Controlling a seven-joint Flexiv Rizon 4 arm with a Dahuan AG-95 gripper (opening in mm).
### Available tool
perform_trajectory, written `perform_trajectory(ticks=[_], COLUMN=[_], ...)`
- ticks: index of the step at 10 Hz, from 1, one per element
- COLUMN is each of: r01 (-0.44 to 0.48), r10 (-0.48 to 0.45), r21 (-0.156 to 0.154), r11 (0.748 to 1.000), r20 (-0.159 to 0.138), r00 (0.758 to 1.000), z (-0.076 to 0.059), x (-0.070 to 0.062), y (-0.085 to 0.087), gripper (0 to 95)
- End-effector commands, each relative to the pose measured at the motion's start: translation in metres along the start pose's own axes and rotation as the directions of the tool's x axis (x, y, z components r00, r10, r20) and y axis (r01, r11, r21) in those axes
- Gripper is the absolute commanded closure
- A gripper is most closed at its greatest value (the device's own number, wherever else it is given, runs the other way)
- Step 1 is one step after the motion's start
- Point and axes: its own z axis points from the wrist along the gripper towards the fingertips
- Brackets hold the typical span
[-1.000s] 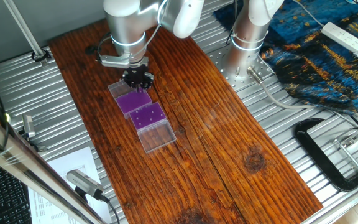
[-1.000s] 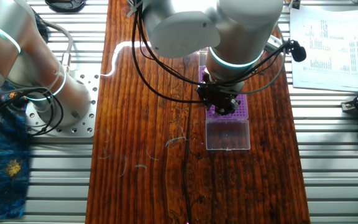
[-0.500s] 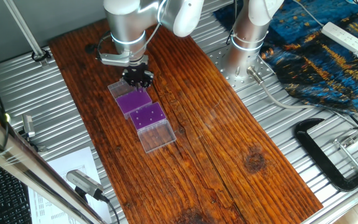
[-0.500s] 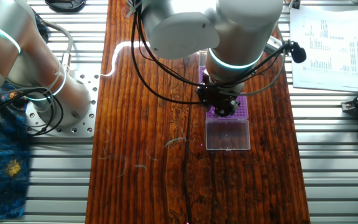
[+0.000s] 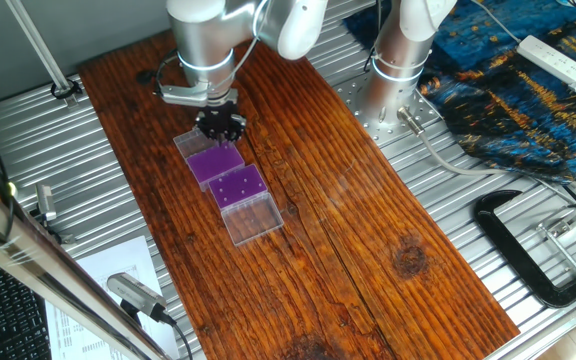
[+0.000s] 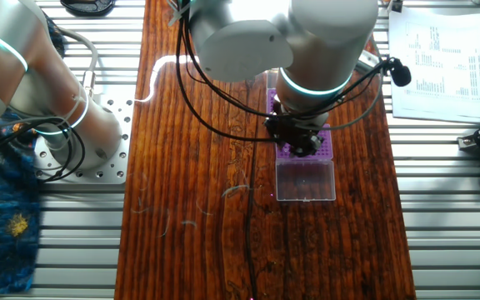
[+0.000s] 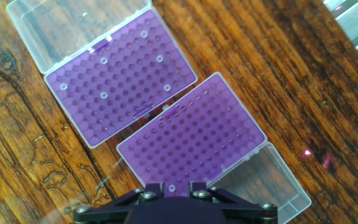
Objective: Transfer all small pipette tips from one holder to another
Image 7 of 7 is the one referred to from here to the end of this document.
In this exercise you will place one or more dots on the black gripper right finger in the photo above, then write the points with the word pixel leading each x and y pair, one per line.
pixel 244 211

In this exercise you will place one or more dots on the purple pipette tip box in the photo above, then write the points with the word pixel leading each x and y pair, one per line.
pixel 197 133
pixel 120 81

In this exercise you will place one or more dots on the brown wooden board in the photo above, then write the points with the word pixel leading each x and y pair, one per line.
pixel 259 77

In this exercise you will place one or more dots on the small clear pipette tip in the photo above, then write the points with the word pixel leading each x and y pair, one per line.
pixel 63 86
pixel 103 95
pixel 167 87
pixel 159 58
pixel 103 60
pixel 171 187
pixel 144 33

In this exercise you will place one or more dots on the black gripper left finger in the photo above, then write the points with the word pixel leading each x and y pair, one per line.
pixel 113 208

